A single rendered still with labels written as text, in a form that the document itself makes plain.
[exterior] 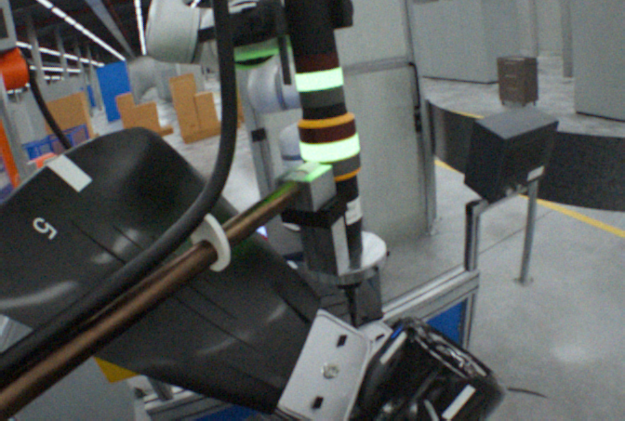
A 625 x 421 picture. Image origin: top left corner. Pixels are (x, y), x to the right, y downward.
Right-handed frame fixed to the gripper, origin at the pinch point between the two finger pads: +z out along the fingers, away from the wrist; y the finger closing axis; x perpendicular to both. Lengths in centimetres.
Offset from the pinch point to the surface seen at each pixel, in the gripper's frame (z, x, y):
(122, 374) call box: -31, -51, 34
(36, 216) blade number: 2.7, -8.5, 21.2
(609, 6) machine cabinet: -235, 25, -594
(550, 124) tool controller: -29, -28, -78
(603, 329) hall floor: -28, -150, -156
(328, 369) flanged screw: 7.3, -24.7, 5.5
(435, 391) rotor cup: 12.9, -26.2, -0.3
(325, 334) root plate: 4.6, -23.5, 4.3
